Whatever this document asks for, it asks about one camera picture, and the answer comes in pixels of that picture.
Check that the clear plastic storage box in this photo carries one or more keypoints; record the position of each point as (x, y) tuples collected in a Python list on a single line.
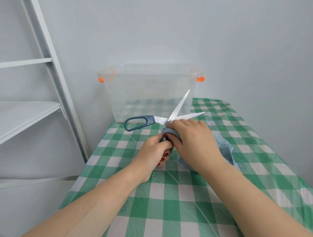
[(141, 95)]

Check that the white metal shelf rack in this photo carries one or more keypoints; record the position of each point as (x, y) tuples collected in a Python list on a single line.
[(24, 114)]

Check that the person's left hand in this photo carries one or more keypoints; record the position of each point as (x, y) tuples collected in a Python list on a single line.
[(151, 156)]

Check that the person's right forearm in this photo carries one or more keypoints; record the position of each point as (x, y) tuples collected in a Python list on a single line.
[(256, 210)]

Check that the person's left forearm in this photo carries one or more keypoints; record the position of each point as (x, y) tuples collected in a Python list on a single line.
[(85, 210)]

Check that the blue microfibre cloth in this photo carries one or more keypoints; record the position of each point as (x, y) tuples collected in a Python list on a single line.
[(226, 149)]

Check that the person's right hand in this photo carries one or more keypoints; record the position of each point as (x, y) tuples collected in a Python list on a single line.
[(198, 146)]

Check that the green white checkered tablecloth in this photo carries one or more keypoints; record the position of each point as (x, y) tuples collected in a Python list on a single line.
[(171, 202)]

